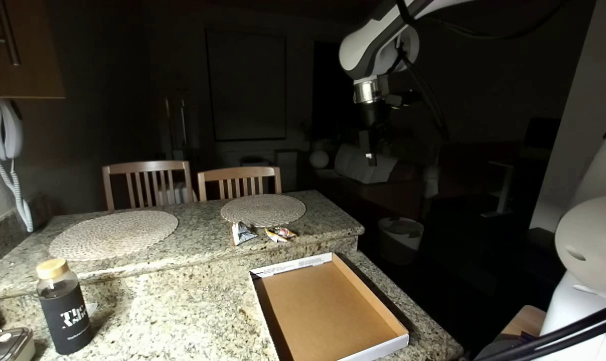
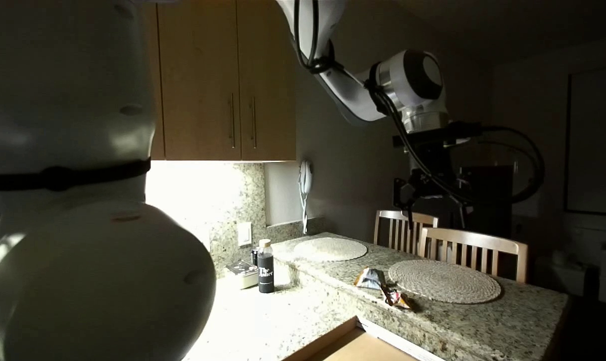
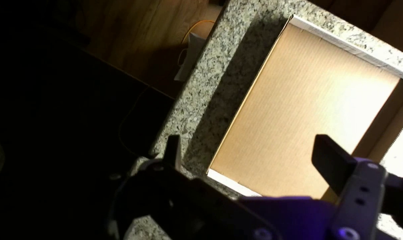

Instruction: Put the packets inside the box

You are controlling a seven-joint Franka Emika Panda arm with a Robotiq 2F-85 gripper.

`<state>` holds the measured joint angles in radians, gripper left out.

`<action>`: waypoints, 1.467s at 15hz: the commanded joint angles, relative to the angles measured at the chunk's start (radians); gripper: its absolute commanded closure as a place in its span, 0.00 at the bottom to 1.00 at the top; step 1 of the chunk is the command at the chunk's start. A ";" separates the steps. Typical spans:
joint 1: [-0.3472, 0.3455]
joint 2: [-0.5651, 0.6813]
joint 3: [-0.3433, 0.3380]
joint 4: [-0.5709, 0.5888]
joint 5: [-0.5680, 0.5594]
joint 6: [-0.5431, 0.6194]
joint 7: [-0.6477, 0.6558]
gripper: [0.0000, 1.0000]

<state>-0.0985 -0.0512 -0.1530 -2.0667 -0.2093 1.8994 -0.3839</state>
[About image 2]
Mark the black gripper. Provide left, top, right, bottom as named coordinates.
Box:
left=390, top=122, right=482, bottom=220

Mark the silver snack packet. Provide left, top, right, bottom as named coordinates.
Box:
left=352, top=267, right=389, bottom=296

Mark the small yellow toy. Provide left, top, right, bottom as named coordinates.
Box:
left=380, top=284, right=421, bottom=316

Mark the flat cardboard box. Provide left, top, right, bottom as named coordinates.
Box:
left=280, top=316, right=445, bottom=361

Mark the wooden slat-back chair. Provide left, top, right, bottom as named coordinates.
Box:
left=417, top=227, right=530, bottom=286
left=371, top=208, right=442, bottom=257

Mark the round woven placemat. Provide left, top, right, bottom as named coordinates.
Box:
left=385, top=257, right=504, bottom=307
left=291, top=235, right=371, bottom=264

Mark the white appliance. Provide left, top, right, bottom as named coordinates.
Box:
left=550, top=211, right=606, bottom=309

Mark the small white cup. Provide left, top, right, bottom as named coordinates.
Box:
left=272, top=260, right=299, bottom=289

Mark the black bottle wooden cap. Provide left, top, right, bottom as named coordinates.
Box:
left=254, top=237, right=276, bottom=296

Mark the small grey container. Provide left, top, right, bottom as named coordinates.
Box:
left=241, top=248, right=261, bottom=292

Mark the dark framed wall board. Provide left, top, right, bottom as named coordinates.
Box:
left=563, top=65, right=606, bottom=218

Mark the white wall outlet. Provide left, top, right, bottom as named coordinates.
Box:
left=235, top=220, right=254, bottom=249

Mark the wooden wall cabinet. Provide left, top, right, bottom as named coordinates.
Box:
left=145, top=0, right=299, bottom=162

